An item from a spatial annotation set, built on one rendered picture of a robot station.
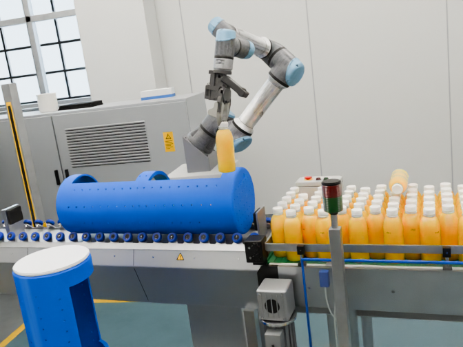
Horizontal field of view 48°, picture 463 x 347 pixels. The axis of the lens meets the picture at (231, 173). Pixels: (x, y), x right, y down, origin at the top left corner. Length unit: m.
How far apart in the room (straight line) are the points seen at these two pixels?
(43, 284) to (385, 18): 3.71
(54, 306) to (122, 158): 2.13
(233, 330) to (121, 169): 1.70
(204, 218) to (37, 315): 0.72
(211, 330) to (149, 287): 0.55
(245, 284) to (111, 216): 0.66
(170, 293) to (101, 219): 0.46
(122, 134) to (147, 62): 1.10
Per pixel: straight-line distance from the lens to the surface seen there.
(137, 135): 3.89
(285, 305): 1.91
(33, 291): 2.01
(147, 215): 2.25
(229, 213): 2.08
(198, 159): 2.59
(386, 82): 4.84
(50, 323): 2.04
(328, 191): 1.68
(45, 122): 4.22
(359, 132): 4.88
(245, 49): 2.09
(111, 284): 2.54
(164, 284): 2.39
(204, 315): 2.81
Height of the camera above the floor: 1.68
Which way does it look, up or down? 12 degrees down
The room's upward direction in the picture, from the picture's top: 7 degrees counter-clockwise
